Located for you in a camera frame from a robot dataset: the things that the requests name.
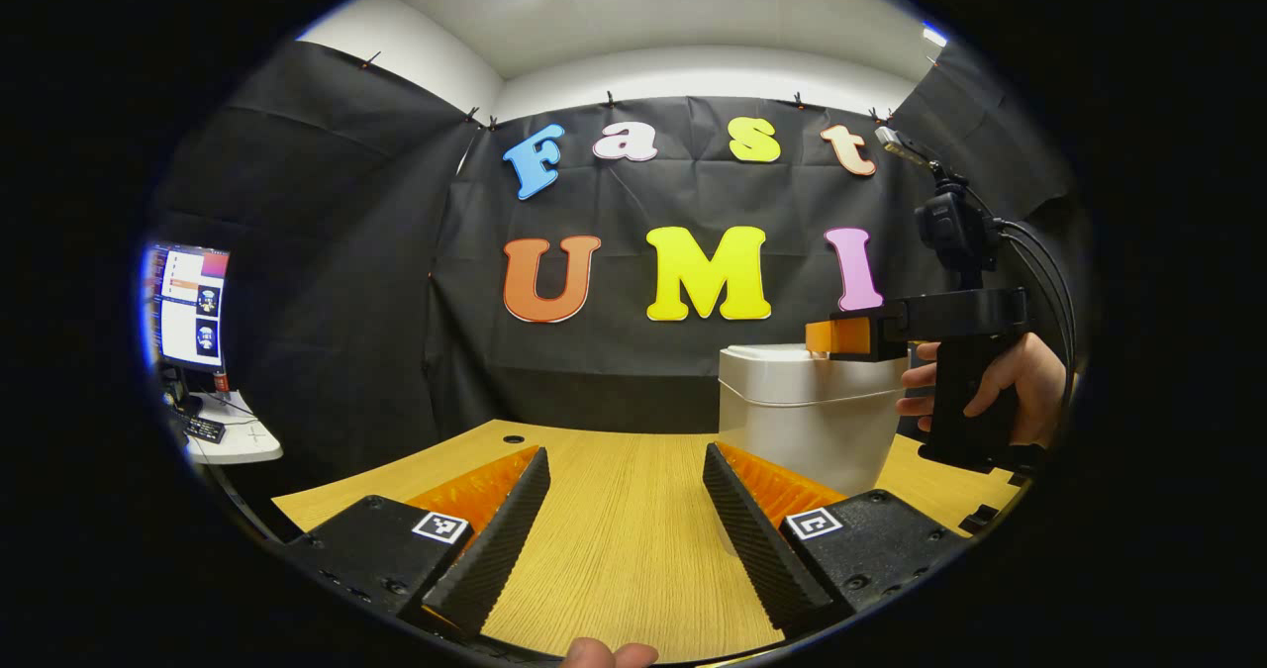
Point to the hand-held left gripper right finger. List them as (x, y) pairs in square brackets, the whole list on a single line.
[(757, 549)]

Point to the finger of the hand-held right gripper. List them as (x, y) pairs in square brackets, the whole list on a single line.
[(841, 336)]

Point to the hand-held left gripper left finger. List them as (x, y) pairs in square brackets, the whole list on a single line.
[(500, 544)]

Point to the white desktop garbage bin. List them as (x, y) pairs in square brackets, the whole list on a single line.
[(802, 421)]

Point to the wooden desktop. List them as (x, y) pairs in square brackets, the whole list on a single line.
[(614, 529)]

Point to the white side table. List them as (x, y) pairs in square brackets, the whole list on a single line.
[(243, 447)]

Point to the ceiling light panel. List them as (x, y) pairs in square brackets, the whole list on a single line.
[(934, 35)]

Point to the black keyboard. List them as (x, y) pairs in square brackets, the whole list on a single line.
[(203, 429)]

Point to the black backdrop cloth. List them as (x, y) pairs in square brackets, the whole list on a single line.
[(346, 252)]

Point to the computer monitor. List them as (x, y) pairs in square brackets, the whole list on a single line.
[(193, 312)]

